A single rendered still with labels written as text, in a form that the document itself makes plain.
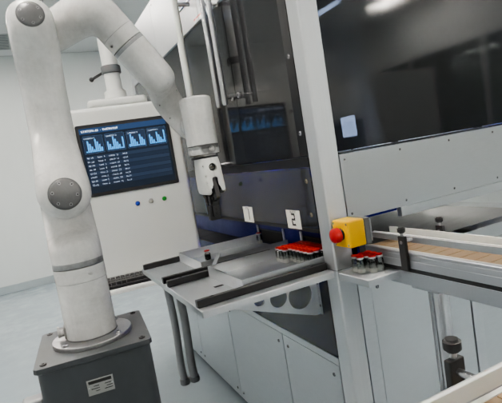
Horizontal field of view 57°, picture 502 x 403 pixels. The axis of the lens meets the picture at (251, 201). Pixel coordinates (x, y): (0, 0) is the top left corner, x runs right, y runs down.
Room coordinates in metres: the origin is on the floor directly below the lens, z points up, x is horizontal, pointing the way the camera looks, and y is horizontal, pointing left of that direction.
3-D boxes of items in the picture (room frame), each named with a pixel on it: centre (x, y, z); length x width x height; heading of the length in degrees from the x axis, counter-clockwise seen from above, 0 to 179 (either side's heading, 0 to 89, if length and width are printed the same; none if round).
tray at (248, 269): (1.42, -0.04, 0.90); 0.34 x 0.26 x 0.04; 115
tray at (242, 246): (1.73, 0.10, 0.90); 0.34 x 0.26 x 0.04; 115
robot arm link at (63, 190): (1.10, 0.43, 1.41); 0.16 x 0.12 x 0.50; 22
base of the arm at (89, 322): (1.13, 0.44, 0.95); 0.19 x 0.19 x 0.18
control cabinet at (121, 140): (2.16, 0.53, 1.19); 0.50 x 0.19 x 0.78; 108
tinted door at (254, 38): (1.53, -0.10, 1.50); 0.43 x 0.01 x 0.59; 25
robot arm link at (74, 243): (1.16, 0.46, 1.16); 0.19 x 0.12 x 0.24; 22
